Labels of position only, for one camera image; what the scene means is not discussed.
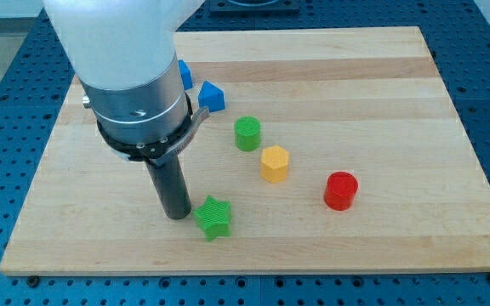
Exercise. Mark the light wooden board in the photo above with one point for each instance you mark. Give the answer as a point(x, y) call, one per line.
point(366, 101)

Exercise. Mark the black clamp ring with lever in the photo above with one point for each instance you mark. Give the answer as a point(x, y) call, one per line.
point(161, 152)

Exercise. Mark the blue triangle block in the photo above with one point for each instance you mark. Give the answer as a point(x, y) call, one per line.
point(212, 97)

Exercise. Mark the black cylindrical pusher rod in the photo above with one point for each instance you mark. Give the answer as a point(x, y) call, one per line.
point(170, 185)

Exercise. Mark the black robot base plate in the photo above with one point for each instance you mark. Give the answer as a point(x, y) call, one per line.
point(253, 6)

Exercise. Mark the red cylinder block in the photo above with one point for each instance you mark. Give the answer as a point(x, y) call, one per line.
point(340, 191)

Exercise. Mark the yellow hexagon block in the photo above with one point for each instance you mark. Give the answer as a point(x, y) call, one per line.
point(274, 164)

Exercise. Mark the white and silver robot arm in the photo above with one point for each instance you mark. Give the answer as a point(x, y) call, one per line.
point(123, 53)

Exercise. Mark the blue cube block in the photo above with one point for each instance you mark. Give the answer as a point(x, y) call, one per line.
point(186, 74)

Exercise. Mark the green cylinder block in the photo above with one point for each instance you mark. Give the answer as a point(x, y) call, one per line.
point(247, 132)

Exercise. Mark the green star block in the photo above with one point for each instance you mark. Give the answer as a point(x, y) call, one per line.
point(213, 218)

